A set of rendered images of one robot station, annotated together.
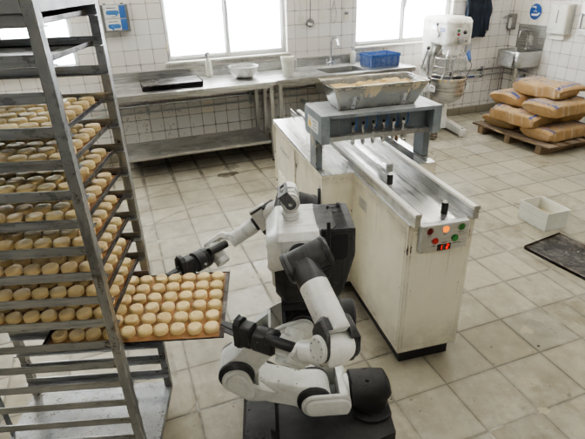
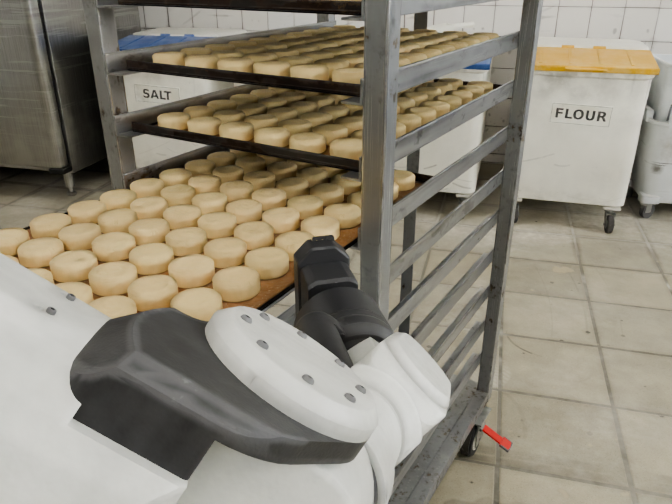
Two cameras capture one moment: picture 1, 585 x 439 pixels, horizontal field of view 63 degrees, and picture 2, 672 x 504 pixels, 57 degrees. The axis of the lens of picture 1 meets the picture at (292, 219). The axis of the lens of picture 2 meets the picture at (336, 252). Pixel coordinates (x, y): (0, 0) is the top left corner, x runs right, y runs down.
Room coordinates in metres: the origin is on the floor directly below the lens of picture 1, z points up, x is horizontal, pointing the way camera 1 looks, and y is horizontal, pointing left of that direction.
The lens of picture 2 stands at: (2.01, 0.00, 1.09)
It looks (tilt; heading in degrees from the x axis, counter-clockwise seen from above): 25 degrees down; 124
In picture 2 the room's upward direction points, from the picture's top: straight up
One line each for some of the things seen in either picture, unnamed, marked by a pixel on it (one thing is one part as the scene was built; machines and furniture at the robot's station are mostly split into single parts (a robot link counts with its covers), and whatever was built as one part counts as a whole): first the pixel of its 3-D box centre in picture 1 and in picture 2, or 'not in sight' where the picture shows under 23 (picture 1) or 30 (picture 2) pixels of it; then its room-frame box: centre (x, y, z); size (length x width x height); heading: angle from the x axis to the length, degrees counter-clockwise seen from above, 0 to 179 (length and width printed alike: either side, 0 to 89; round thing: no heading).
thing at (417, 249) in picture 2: not in sight; (442, 220); (1.61, 0.92, 0.69); 0.64 x 0.03 x 0.03; 93
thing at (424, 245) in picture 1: (443, 235); not in sight; (1.89, -0.69, 0.77); 0.24 x 0.04 x 0.14; 104
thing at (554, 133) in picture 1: (555, 129); not in sight; (5.32, -3.09, 0.19); 0.72 x 0.42 x 0.15; 114
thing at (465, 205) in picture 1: (384, 145); not in sight; (2.88, -0.60, 0.87); 2.01 x 0.03 x 0.07; 14
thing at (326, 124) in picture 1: (370, 132); not in sight; (2.74, -0.48, 1.01); 0.72 x 0.33 x 0.34; 104
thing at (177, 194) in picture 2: (131, 320); (178, 195); (1.34, 0.58, 0.78); 0.05 x 0.05 x 0.02
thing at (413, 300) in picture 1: (401, 255); not in sight; (2.25, -0.60, 0.45); 0.70 x 0.34 x 0.90; 14
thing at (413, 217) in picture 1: (340, 151); not in sight; (2.81, -0.31, 0.87); 2.01 x 0.03 x 0.07; 14
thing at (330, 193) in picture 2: not in sight; (326, 194); (1.52, 0.70, 0.78); 0.05 x 0.05 x 0.02
